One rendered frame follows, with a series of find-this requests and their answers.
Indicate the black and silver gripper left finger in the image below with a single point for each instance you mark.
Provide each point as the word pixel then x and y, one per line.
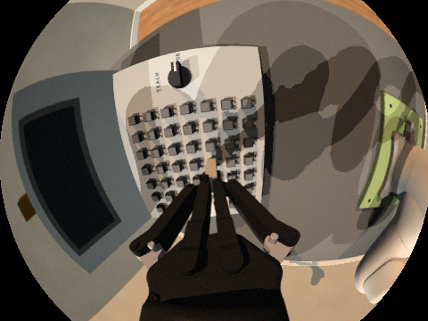
pixel 155 242

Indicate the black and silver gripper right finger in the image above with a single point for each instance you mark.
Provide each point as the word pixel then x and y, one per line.
pixel 278 239

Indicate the grey machine cabinet with sloped keypad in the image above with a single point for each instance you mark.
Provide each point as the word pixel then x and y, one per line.
pixel 81 170

